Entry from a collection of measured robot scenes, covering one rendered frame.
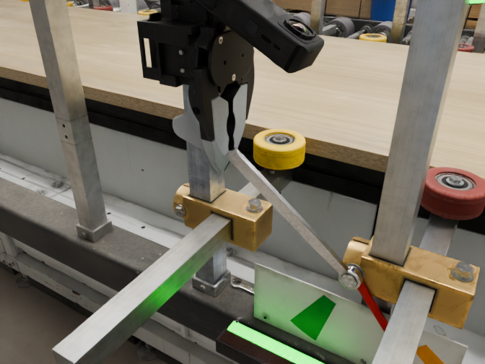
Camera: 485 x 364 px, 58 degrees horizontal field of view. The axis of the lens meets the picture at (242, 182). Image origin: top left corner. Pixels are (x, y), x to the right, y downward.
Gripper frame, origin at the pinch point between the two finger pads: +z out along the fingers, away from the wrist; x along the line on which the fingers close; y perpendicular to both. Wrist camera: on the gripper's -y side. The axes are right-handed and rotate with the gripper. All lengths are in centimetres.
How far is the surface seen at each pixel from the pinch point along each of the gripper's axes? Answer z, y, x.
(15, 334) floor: 97, 97, -13
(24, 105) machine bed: 18, 80, -28
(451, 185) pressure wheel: 7.0, -20.1, -20.7
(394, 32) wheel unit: 7, 12, -115
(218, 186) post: 9.1, 6.9, -8.0
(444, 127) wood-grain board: 7.3, -15.9, -40.9
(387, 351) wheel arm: 11.4, -19.8, 4.7
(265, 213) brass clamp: 11.0, -0.4, -8.2
